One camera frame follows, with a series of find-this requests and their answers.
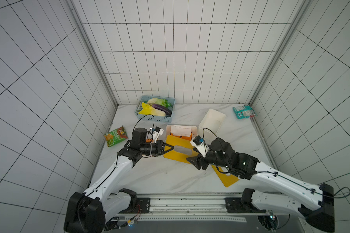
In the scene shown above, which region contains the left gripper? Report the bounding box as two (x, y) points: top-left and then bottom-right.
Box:
(140, 140), (174, 157)

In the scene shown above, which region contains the yellow box lid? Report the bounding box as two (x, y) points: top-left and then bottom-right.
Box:
(164, 142), (198, 164)
(212, 165), (239, 187)

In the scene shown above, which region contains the white tissue box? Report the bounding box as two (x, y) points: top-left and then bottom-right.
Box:
(165, 125), (198, 144)
(198, 109), (226, 144)

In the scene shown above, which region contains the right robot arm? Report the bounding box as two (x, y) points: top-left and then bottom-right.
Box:
(187, 136), (342, 233)

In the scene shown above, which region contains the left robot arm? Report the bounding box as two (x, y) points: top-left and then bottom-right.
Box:
(63, 127), (174, 233)

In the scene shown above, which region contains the purple toy eggplant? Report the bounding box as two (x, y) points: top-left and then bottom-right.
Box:
(151, 104), (172, 116)

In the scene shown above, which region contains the blue plastic basket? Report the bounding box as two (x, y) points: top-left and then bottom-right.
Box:
(135, 95), (176, 123)

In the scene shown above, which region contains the yellow toy cabbage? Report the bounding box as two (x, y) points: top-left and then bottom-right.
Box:
(138, 103), (166, 117)

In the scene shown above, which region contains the green toy lettuce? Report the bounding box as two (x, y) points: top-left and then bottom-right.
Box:
(146, 98), (173, 107)

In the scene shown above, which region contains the green snack bag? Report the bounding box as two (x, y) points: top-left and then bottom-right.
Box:
(104, 126), (128, 148)

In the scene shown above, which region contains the teal snack packet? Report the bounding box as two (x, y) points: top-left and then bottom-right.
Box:
(232, 105), (256, 119)

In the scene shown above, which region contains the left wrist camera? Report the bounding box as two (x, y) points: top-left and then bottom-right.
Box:
(150, 126), (164, 143)

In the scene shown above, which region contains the aluminium mounting rail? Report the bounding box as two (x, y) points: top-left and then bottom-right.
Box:
(104, 193), (304, 223)

